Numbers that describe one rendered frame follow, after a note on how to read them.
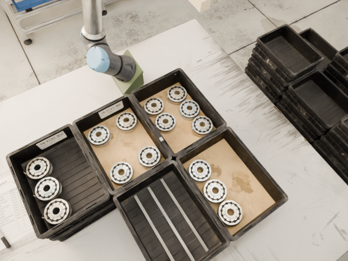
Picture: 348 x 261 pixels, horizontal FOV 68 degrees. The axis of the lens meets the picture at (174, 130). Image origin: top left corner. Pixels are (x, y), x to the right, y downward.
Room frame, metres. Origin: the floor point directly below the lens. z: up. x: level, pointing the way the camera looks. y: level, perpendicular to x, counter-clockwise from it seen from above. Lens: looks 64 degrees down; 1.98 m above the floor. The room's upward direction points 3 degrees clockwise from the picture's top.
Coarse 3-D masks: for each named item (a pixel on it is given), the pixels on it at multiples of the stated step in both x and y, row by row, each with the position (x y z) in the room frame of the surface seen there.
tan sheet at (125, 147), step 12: (108, 120) 0.61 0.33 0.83; (84, 132) 0.54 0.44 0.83; (120, 132) 0.55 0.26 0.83; (132, 132) 0.55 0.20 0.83; (144, 132) 0.55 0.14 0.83; (108, 144) 0.48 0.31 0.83; (120, 144) 0.48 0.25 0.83; (132, 144) 0.48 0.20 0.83; (144, 144) 0.49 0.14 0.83; (108, 156) 0.42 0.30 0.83; (120, 156) 0.42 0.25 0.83; (132, 156) 0.42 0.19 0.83; (108, 168) 0.36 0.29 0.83; (144, 168) 0.37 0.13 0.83
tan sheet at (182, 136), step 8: (168, 88) 0.82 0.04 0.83; (152, 96) 0.76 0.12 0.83; (160, 96) 0.77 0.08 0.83; (168, 104) 0.72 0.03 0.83; (168, 112) 0.67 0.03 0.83; (176, 112) 0.67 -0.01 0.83; (200, 112) 0.68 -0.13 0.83; (152, 120) 0.62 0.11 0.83; (176, 120) 0.63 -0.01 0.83; (184, 120) 0.63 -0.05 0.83; (192, 120) 0.63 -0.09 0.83; (176, 128) 0.58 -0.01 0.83; (184, 128) 0.58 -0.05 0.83; (168, 136) 0.54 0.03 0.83; (176, 136) 0.54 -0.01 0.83; (184, 136) 0.54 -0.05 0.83; (192, 136) 0.54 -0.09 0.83; (176, 144) 0.49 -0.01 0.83; (184, 144) 0.50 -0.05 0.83; (176, 152) 0.45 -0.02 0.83
